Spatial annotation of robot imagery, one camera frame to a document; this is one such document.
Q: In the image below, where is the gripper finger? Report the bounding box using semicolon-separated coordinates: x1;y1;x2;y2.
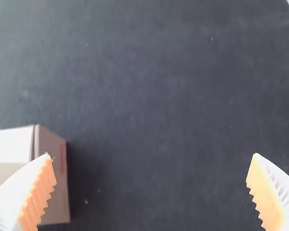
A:
0;153;58;231
245;153;289;231

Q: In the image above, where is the black mat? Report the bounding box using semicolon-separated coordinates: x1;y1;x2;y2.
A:
0;0;289;231

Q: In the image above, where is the cardboard box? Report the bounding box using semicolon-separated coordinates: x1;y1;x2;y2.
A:
0;124;71;226

